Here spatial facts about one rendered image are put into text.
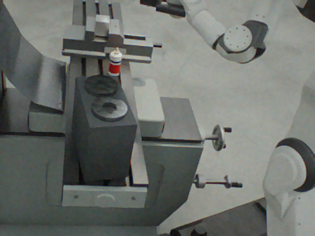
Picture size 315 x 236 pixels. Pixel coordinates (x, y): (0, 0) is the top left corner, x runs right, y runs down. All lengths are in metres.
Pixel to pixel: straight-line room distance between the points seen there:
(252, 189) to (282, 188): 1.40
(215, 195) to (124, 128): 1.49
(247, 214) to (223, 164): 1.08
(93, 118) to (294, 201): 0.59
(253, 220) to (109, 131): 0.76
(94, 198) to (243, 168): 1.65
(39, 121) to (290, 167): 0.85
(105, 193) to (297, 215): 0.53
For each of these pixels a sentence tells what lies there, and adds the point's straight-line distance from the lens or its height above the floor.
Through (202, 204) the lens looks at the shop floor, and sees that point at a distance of 2.40.
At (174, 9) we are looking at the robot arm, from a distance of 1.33.
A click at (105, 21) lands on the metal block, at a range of 1.61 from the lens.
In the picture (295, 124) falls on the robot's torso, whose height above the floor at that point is 1.11.
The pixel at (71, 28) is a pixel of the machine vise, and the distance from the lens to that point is 1.69.
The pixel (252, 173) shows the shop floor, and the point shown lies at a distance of 2.69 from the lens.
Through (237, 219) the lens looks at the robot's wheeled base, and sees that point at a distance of 1.59.
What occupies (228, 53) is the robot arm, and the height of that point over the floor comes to 1.18.
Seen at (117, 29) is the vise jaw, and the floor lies 1.01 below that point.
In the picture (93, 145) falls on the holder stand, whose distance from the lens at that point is 1.05.
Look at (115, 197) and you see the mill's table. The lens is 1.16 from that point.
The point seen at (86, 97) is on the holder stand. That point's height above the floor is 1.09.
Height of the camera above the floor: 1.74
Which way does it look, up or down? 34 degrees down
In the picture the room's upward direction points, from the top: 10 degrees clockwise
